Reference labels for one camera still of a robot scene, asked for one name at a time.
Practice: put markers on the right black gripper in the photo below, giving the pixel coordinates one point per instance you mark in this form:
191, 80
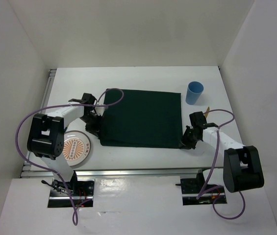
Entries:
184, 143

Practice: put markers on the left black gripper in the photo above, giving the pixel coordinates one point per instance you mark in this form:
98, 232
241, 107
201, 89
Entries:
95, 129

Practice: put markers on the dark green cloth napkin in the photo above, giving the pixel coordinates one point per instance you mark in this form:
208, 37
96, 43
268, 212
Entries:
138, 118

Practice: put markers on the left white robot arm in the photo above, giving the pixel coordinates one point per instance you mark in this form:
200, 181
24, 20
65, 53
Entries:
46, 136

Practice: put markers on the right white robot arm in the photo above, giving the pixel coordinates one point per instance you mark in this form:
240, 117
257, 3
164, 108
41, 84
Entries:
242, 168

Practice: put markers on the orange patterned plate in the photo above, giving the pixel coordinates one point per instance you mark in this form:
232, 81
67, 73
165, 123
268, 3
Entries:
77, 147

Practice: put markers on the light blue plastic cup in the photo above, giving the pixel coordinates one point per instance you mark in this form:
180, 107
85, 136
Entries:
194, 90

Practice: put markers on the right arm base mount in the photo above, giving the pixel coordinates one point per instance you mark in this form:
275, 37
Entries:
190, 188

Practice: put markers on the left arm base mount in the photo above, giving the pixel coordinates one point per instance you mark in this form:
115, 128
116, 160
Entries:
82, 197

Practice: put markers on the aluminium frame rail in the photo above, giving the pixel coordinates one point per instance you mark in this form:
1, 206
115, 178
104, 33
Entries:
66, 83

